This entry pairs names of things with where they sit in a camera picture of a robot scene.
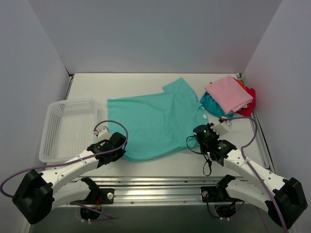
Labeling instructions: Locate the white plastic basket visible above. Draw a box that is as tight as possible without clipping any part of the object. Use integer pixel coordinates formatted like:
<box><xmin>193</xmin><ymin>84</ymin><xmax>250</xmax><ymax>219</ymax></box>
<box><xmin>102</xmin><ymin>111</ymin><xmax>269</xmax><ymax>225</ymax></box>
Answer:
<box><xmin>38</xmin><ymin>98</ymin><xmax>98</xmax><ymax>164</ymax></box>

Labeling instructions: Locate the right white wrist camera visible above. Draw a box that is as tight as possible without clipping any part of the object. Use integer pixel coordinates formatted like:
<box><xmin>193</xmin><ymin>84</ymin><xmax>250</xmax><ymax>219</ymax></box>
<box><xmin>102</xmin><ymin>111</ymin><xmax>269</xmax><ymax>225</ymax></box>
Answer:
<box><xmin>211</xmin><ymin>117</ymin><xmax>232</xmax><ymax>136</ymax></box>

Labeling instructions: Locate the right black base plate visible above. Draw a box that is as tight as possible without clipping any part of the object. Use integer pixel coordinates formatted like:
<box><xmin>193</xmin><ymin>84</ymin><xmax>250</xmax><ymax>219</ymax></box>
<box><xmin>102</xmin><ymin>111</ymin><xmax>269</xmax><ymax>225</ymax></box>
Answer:
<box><xmin>200</xmin><ymin>186</ymin><xmax>242</xmax><ymax>203</ymax></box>

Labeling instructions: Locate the blue folded t-shirt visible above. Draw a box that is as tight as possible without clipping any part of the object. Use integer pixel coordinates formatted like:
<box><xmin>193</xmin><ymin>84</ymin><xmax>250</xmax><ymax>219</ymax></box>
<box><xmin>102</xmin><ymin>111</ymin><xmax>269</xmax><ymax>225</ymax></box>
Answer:
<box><xmin>200</xmin><ymin>92</ymin><xmax>234</xmax><ymax>118</ymax></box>

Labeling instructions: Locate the aluminium rail frame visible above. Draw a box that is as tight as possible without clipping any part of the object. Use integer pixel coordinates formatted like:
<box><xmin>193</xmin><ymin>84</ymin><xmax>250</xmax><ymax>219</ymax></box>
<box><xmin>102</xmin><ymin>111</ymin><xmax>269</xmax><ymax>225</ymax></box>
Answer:
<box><xmin>25</xmin><ymin>73</ymin><xmax>276</xmax><ymax>209</ymax></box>

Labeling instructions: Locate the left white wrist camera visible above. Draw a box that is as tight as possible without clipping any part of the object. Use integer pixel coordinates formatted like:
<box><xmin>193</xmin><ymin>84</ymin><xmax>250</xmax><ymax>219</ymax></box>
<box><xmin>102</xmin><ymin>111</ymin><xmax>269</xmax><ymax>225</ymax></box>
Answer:
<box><xmin>93</xmin><ymin>126</ymin><xmax>111</xmax><ymax>141</ymax></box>

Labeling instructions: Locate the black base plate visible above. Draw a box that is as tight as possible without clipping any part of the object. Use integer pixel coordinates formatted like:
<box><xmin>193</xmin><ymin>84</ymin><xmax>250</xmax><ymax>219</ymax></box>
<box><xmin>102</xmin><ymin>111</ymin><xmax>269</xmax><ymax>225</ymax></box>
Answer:
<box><xmin>200</xmin><ymin>186</ymin><xmax>242</xmax><ymax>203</ymax></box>
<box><xmin>75</xmin><ymin>188</ymin><xmax>115</xmax><ymax>205</ymax></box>

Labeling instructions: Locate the red folded t-shirt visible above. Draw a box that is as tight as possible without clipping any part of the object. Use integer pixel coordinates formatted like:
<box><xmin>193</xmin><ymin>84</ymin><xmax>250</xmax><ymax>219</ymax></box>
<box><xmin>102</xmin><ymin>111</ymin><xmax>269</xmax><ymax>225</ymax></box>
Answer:
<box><xmin>237</xmin><ymin>87</ymin><xmax>256</xmax><ymax>117</ymax></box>

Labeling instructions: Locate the teal green t-shirt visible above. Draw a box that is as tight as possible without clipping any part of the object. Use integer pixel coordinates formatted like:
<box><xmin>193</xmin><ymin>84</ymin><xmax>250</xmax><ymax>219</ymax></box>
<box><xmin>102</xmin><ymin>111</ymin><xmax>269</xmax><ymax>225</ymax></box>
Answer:
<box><xmin>107</xmin><ymin>78</ymin><xmax>208</xmax><ymax>161</ymax></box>

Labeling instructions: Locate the pink folded t-shirt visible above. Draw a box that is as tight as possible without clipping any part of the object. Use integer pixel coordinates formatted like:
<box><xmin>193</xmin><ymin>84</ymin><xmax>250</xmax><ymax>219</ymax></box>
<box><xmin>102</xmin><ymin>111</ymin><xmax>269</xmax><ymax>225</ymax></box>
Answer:
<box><xmin>205</xmin><ymin>75</ymin><xmax>254</xmax><ymax>115</ymax></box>

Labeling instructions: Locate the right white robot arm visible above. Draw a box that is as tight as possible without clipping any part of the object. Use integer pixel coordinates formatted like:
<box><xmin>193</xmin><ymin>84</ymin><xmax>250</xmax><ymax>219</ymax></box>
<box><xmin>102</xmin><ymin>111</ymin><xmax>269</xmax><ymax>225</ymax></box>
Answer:
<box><xmin>193</xmin><ymin>123</ymin><xmax>308</xmax><ymax>230</ymax></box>

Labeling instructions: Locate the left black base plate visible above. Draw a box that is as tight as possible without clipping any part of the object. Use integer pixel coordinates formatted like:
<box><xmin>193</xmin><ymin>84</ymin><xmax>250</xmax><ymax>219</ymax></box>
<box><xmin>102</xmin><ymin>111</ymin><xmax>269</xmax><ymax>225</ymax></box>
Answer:
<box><xmin>75</xmin><ymin>188</ymin><xmax>115</xmax><ymax>205</ymax></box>

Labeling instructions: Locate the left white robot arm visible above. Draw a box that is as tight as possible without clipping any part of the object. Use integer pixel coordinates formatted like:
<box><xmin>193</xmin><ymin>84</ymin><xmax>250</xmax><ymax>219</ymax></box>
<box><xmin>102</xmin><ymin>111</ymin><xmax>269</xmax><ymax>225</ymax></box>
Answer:
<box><xmin>13</xmin><ymin>133</ymin><xmax>127</xmax><ymax>225</ymax></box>

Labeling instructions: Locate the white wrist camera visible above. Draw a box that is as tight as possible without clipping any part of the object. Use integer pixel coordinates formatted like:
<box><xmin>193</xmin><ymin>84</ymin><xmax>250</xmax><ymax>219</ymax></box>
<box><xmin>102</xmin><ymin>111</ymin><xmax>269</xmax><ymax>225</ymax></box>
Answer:
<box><xmin>93</xmin><ymin>126</ymin><xmax>111</xmax><ymax>141</ymax></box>
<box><xmin>211</xmin><ymin>117</ymin><xmax>232</xmax><ymax>136</ymax></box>

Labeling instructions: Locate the right black thin cable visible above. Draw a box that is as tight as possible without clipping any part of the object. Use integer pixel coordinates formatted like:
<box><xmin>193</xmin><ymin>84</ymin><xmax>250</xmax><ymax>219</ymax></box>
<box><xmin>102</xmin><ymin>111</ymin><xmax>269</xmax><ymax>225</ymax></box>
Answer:
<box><xmin>186</xmin><ymin>135</ymin><xmax>212</xmax><ymax>177</ymax></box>

